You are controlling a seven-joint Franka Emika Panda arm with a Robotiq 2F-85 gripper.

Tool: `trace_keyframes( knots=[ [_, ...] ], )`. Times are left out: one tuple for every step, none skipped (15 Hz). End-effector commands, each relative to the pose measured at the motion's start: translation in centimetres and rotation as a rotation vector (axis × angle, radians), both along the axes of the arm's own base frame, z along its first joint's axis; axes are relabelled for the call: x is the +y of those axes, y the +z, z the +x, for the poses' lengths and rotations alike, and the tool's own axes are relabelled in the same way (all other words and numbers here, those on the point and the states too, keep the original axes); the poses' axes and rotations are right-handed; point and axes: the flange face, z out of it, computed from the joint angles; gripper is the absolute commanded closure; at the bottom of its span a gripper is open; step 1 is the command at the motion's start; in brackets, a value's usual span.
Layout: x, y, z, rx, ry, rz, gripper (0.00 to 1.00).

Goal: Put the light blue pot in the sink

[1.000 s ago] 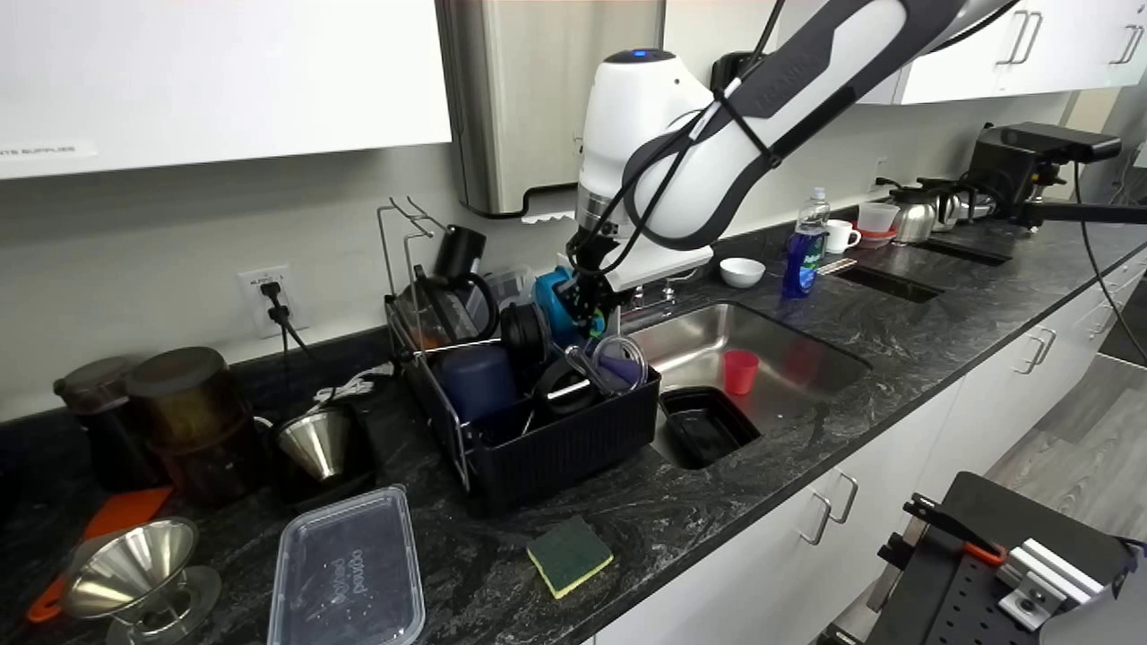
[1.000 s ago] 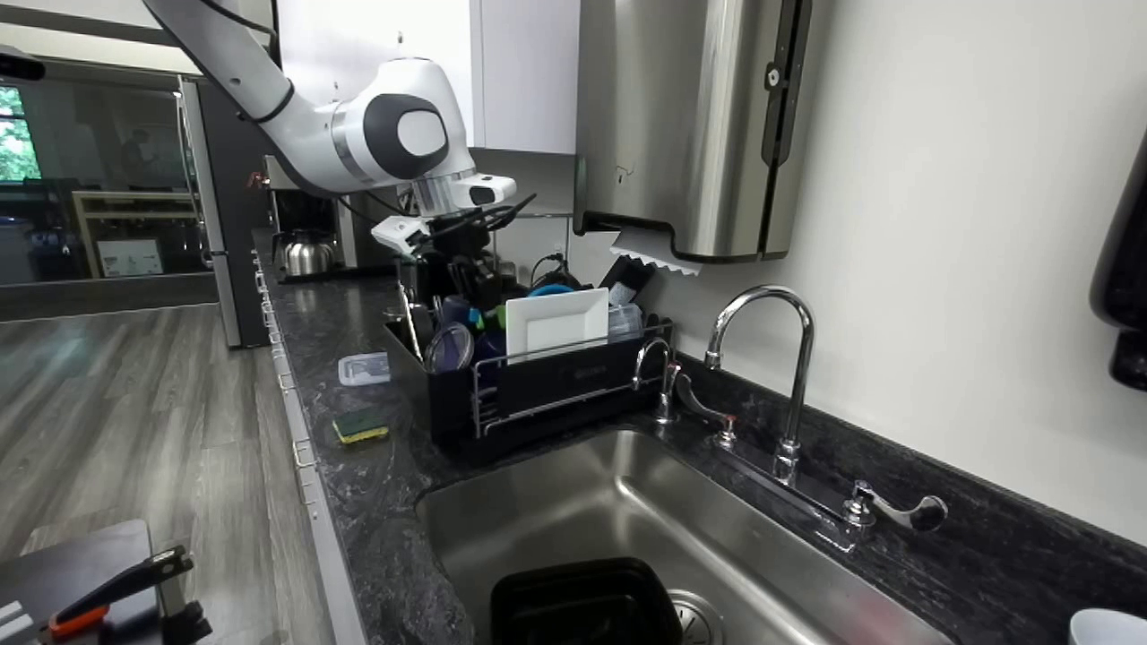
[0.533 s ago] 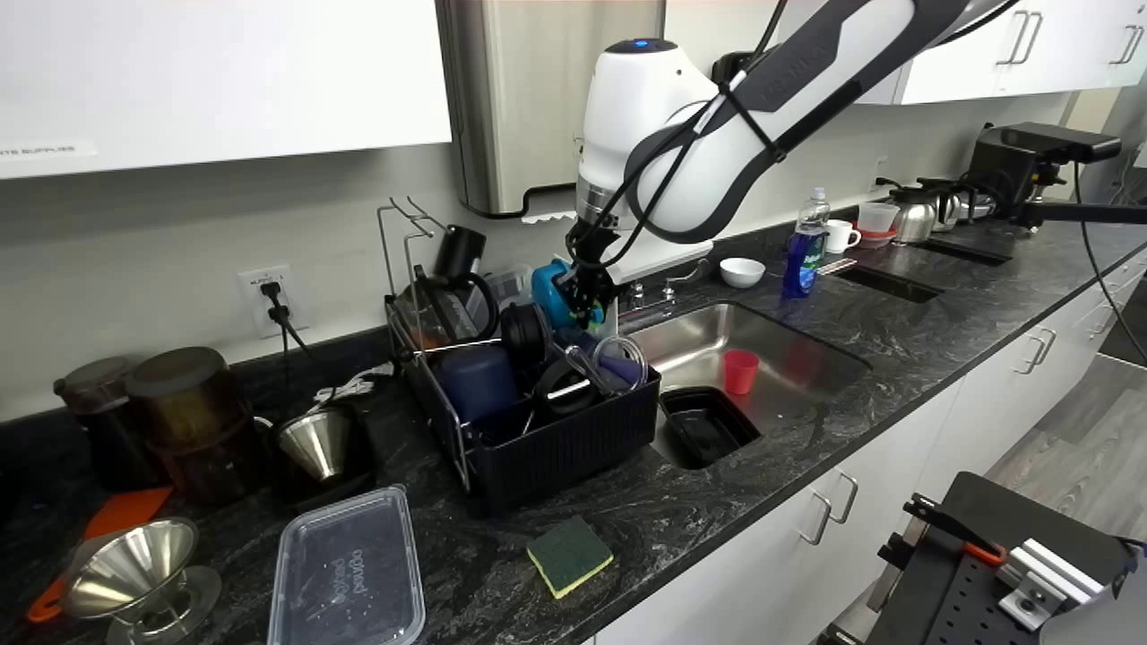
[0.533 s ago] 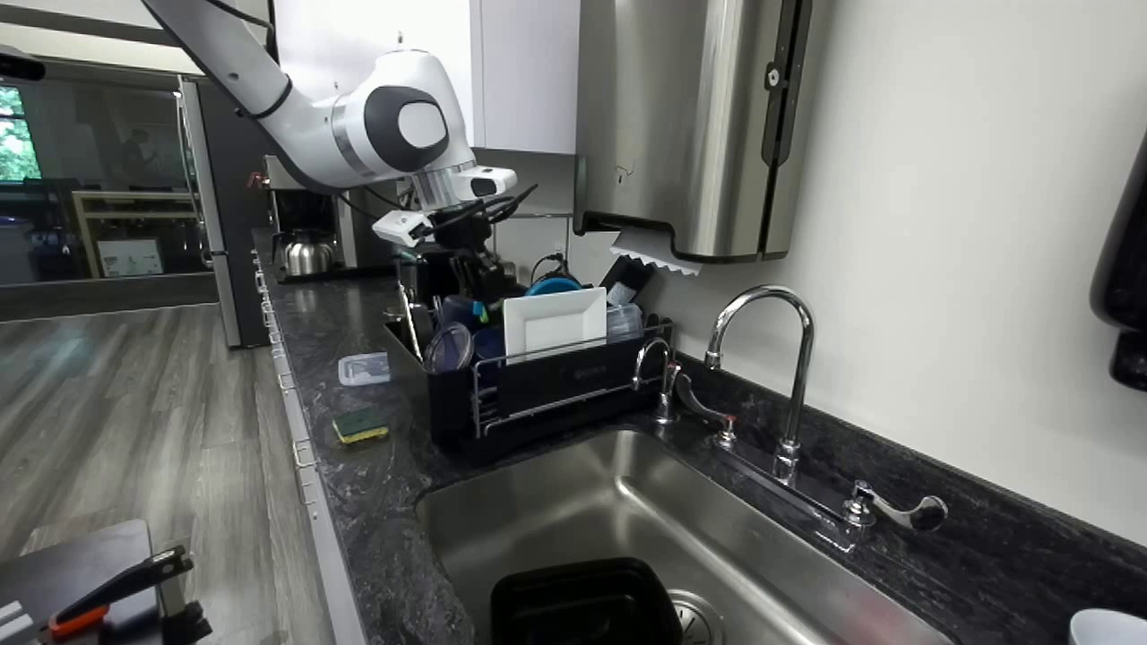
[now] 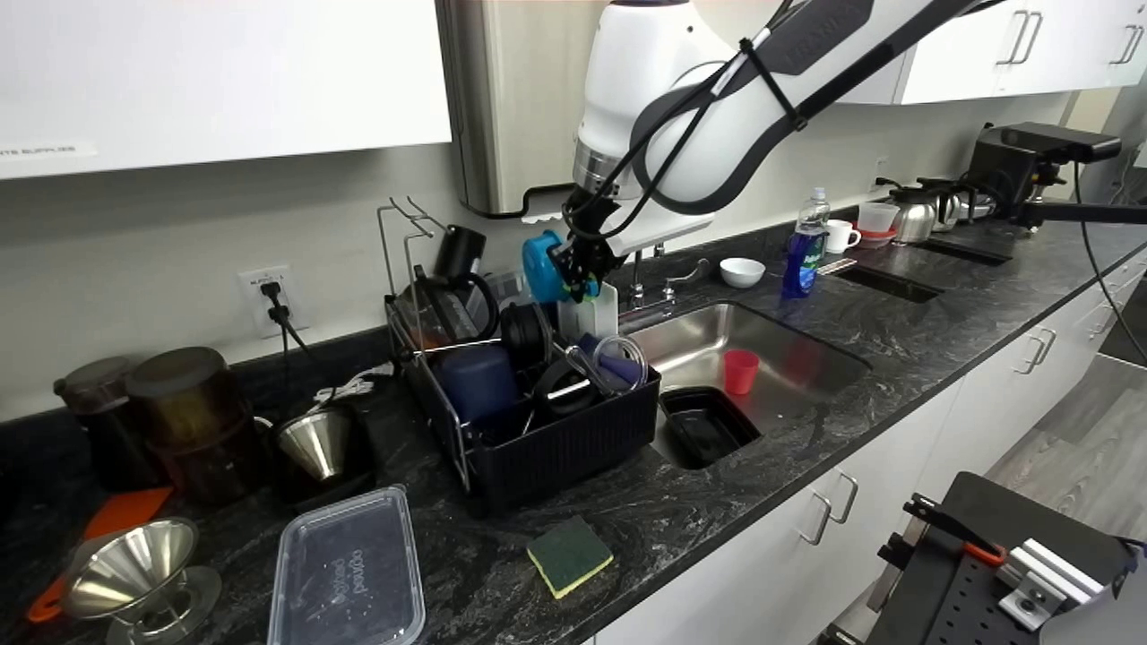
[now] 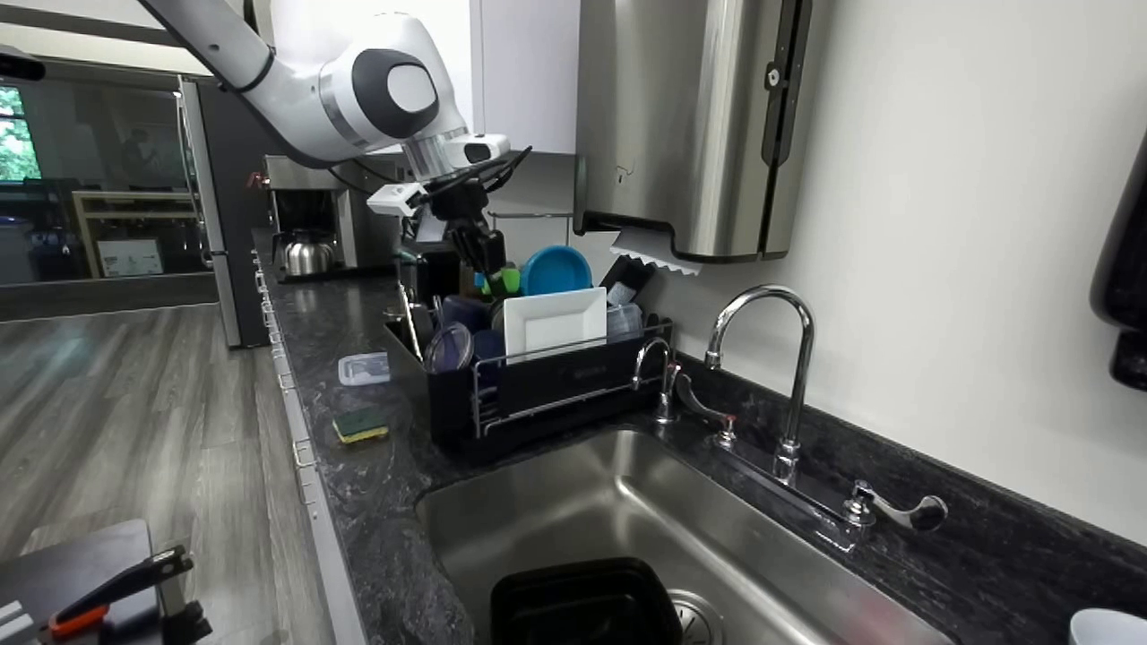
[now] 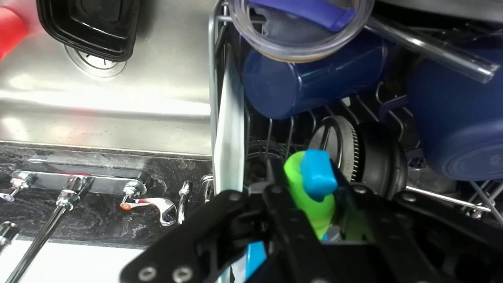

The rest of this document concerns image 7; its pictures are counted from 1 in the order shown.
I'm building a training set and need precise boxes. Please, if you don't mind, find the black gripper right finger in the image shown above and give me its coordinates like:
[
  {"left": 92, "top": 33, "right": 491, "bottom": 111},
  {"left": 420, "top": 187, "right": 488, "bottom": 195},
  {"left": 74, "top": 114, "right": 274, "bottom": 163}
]
[{"left": 337, "top": 180, "right": 503, "bottom": 283}]

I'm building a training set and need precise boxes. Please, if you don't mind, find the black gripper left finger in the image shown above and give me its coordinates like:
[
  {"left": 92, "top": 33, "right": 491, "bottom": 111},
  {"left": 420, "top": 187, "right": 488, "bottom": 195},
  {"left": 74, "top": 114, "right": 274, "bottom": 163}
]
[{"left": 120, "top": 182, "right": 326, "bottom": 283}]

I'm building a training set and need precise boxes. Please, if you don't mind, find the light blue pot green handle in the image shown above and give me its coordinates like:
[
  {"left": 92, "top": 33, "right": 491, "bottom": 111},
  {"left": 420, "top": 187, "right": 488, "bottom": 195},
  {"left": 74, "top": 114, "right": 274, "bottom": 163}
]
[{"left": 230, "top": 147, "right": 370, "bottom": 283}]

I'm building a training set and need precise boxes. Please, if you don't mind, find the stainless steel sink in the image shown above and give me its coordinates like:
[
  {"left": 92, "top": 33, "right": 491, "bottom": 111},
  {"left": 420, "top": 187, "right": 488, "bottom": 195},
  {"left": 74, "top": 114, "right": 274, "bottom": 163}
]
[{"left": 0, "top": 0, "right": 217, "bottom": 158}]

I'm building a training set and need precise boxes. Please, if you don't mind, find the small chrome faucet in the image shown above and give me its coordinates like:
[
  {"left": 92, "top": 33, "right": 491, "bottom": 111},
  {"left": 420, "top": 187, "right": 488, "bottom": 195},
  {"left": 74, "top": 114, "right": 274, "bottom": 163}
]
[{"left": 118, "top": 176, "right": 181, "bottom": 229}]

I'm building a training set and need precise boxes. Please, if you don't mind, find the black round ribbed lid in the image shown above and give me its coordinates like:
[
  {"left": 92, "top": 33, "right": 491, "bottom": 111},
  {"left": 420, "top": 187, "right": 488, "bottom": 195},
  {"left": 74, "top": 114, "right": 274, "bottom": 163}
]
[{"left": 307, "top": 113, "right": 411, "bottom": 201}]

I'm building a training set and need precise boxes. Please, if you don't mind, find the black dish rack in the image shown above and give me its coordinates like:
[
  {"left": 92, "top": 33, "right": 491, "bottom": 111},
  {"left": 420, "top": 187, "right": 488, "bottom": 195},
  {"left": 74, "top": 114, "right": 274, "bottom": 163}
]
[{"left": 208, "top": 0, "right": 503, "bottom": 283}]

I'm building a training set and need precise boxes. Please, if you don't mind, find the white square plate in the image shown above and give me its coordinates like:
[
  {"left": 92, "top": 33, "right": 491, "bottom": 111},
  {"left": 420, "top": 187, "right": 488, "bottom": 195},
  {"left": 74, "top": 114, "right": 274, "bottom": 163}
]
[{"left": 211, "top": 40, "right": 249, "bottom": 196}]

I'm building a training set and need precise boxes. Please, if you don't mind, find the large dark blue cup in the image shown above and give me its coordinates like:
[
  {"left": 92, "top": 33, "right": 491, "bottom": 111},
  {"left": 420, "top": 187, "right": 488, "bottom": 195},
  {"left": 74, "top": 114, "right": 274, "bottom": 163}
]
[{"left": 408, "top": 29, "right": 503, "bottom": 182}]

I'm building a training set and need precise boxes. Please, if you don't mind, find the chrome gooseneck faucet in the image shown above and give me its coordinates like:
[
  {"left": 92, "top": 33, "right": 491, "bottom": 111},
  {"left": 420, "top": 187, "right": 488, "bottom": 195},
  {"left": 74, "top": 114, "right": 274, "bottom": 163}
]
[{"left": 0, "top": 168, "right": 147, "bottom": 283}]

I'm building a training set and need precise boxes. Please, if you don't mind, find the dark blue mug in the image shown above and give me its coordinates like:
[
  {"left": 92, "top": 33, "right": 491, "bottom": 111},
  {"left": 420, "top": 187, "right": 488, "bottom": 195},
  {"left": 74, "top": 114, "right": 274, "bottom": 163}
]
[{"left": 241, "top": 29, "right": 390, "bottom": 121}]

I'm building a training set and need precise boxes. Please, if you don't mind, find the clear round lid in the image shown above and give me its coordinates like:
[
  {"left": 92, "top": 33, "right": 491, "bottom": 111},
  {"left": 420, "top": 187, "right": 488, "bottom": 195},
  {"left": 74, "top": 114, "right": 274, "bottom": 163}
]
[{"left": 228, "top": 0, "right": 378, "bottom": 64}]

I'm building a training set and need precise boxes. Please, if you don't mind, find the black plastic food container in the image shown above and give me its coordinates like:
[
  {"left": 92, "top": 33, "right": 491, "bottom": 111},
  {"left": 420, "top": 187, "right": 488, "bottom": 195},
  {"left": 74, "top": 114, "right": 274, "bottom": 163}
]
[{"left": 35, "top": 0, "right": 143, "bottom": 62}]

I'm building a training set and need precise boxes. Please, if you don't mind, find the red cup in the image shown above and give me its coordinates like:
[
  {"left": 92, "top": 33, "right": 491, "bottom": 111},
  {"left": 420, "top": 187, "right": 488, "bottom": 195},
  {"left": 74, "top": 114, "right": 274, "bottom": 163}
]
[{"left": 0, "top": 0, "right": 35, "bottom": 59}]

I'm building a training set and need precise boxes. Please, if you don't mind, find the chrome faucet lever handle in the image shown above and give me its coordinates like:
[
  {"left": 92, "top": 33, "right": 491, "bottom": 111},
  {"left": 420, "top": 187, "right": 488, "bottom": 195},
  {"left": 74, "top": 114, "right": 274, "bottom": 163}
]
[{"left": 0, "top": 171, "right": 40, "bottom": 251}]

